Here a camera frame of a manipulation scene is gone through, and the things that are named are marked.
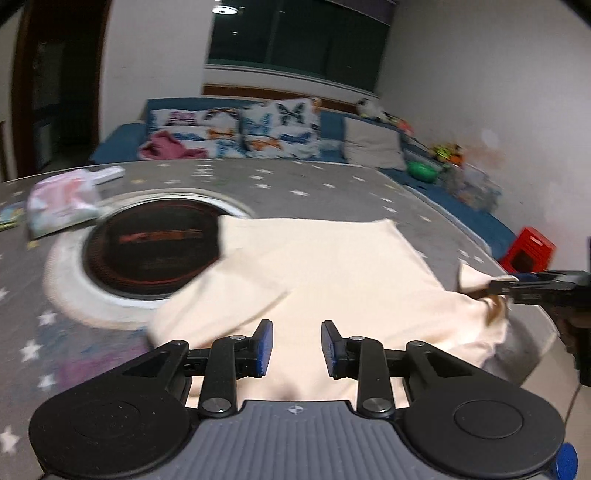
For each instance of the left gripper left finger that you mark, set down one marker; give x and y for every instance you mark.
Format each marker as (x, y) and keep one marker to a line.
(224, 363)

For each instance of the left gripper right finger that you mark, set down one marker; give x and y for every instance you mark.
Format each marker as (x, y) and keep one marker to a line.
(367, 361)

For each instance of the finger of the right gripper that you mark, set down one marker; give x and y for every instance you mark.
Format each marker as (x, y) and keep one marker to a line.
(506, 285)

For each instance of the cream garment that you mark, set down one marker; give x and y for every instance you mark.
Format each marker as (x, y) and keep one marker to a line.
(363, 276)

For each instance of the red plastic stool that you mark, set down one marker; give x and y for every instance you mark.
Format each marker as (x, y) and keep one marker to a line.
(531, 252)

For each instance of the clear plastic toy box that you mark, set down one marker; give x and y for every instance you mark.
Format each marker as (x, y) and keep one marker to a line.
(473, 187)

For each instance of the black round induction cooktop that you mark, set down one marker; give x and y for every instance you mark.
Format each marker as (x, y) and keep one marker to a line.
(150, 250)

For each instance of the green round toy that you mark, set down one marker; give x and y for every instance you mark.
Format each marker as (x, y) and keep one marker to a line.
(422, 172)

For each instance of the yellow orange toy pile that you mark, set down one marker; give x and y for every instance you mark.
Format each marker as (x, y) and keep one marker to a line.
(449, 153)

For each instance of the grey star tablecloth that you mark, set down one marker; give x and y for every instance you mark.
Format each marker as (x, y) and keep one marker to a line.
(59, 329)

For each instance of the grey plain pillow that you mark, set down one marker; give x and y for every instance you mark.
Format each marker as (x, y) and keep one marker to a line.
(372, 145)

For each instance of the white remote control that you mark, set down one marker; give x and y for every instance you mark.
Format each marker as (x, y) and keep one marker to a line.
(106, 175)

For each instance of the pink garment on sofa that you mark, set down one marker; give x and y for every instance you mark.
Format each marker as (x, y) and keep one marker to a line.
(163, 146)

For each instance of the pink white tissue pack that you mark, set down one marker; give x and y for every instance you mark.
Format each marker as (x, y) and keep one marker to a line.
(61, 201)

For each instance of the left butterfly pillow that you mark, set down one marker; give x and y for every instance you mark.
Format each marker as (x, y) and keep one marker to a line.
(214, 130)

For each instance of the butterfly pillow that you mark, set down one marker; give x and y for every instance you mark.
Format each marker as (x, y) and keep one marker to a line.
(214, 130)
(288, 129)

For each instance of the black white plush toy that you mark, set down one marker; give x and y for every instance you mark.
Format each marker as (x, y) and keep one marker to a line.
(369, 109)

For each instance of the right butterfly pillow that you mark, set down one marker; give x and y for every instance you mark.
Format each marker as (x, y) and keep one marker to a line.
(288, 129)

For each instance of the blue corner sofa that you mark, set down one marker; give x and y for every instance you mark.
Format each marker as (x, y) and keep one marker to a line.
(122, 145)

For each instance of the dark window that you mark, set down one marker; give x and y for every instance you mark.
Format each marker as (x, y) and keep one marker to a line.
(339, 41)

